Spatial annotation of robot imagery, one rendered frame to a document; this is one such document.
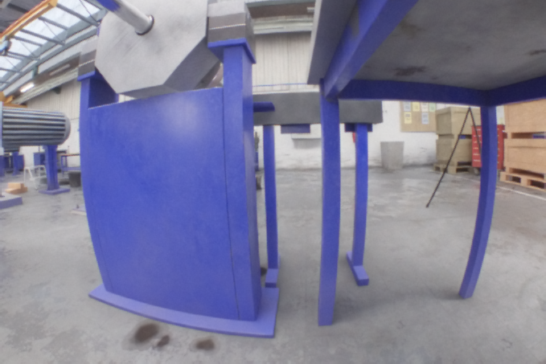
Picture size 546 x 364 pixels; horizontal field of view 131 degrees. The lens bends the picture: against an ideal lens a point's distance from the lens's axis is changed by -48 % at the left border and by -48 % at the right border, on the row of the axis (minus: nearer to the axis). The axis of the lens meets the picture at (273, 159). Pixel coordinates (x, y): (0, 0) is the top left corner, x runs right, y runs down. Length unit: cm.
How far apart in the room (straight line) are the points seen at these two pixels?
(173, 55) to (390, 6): 67
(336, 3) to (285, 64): 594
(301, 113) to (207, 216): 59
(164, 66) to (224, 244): 59
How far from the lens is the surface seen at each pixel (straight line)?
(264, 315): 95
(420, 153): 672
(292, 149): 589
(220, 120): 70
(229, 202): 71
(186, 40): 79
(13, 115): 428
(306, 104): 104
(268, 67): 628
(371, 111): 110
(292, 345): 86
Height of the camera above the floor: 64
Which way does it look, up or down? 4 degrees down
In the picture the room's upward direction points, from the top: 2 degrees counter-clockwise
